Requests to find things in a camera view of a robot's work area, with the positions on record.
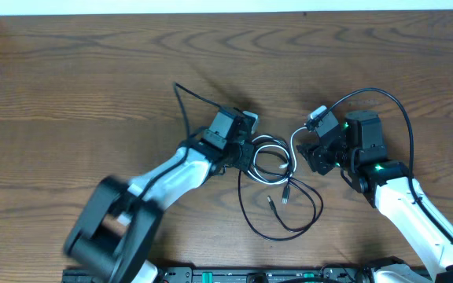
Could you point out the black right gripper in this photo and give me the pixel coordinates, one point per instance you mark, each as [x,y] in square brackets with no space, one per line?
[320,158]

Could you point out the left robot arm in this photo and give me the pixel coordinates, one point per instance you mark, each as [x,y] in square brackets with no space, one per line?
[113,234]

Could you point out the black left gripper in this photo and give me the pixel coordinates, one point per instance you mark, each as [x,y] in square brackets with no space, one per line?
[243,158]

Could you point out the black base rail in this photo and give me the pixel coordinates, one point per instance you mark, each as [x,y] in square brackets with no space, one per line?
[194,275]

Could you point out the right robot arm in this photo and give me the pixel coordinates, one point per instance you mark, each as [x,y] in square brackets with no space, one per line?
[357,147]

